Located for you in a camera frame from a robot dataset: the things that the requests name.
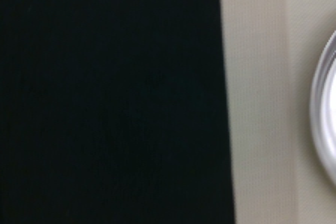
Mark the beige woven placemat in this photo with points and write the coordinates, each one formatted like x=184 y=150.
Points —
x=274 y=35

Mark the silver metal plate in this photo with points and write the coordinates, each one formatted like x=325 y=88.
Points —
x=322 y=108

